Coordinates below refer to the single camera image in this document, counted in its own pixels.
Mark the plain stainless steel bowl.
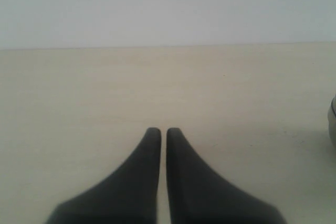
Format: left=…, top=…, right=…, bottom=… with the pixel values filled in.
left=328, top=109, right=336, bottom=147

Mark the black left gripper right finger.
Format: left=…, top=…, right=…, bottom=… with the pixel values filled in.
left=166, top=128, right=286, bottom=223

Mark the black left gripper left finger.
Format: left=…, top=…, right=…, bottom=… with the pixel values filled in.
left=47, top=127, right=161, bottom=223

